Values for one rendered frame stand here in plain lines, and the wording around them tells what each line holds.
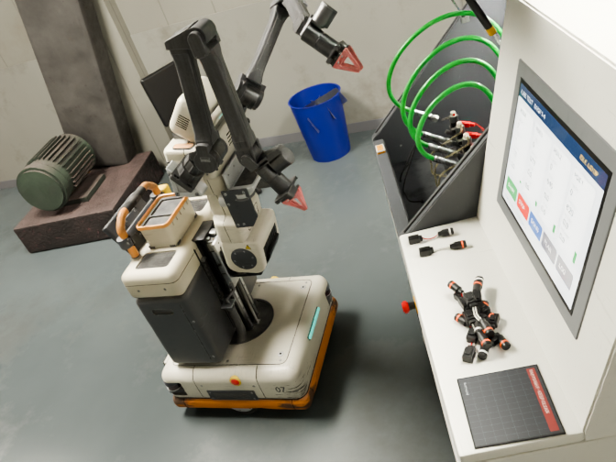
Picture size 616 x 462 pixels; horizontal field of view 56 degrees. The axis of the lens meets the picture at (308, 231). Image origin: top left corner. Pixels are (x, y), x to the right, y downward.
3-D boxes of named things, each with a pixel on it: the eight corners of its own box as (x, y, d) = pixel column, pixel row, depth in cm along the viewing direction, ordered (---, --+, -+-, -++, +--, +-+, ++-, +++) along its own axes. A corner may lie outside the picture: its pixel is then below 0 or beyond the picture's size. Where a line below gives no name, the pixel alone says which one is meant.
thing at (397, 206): (381, 176, 226) (372, 141, 217) (392, 173, 226) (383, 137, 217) (408, 276, 175) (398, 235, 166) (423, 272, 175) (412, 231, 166)
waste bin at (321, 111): (366, 134, 435) (349, 72, 407) (357, 161, 405) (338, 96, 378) (313, 142, 451) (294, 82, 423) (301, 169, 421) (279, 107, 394)
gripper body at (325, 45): (347, 43, 176) (327, 29, 176) (342, 47, 167) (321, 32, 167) (336, 61, 179) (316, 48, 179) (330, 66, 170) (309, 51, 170)
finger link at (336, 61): (368, 59, 174) (343, 41, 174) (365, 61, 168) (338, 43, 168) (356, 78, 177) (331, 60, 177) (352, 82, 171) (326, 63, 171)
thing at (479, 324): (440, 293, 138) (436, 277, 135) (484, 283, 137) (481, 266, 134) (464, 366, 119) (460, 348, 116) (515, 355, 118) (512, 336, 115)
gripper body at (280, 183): (299, 178, 184) (283, 162, 182) (291, 196, 176) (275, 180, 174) (285, 188, 188) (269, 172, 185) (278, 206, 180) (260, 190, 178)
